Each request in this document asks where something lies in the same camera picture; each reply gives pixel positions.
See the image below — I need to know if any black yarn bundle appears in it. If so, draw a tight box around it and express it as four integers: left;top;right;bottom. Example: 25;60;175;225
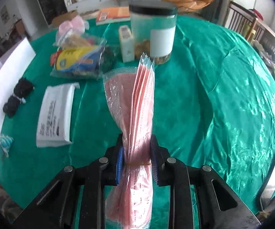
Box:
2;77;34;118

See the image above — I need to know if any pink face masks pack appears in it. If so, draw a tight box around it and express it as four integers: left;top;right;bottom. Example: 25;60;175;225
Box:
103;53;155;228

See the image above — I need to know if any yellow blue snack bag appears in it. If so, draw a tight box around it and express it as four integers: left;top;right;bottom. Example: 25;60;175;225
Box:
50;37;118;79

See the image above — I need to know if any green satin tablecloth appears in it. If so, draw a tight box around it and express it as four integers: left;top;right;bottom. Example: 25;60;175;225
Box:
0;16;275;213

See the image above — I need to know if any white cardboard storage box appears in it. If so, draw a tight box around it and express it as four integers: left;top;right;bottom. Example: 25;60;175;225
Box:
0;37;37;178

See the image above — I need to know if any small beige tea box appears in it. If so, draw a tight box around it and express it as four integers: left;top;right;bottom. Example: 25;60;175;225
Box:
118;25;135;63

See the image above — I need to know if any pink mesh bath pouf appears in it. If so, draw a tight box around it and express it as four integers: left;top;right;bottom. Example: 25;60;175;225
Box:
58;15;89;37

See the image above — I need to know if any wooden dining chair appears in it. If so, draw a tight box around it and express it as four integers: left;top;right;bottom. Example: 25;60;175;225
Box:
223;1;275;54

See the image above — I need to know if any brown cardboard box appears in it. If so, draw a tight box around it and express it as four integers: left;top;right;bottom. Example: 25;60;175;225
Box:
52;10;79;28

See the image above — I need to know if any clear jar black lid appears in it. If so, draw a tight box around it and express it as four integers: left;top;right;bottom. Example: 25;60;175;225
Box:
129;0;178;65

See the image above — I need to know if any orange book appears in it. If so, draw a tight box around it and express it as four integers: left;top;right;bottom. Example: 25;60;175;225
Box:
95;6;131;25

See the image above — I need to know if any white tv cabinet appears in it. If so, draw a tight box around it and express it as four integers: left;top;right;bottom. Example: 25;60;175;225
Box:
66;0;164;14

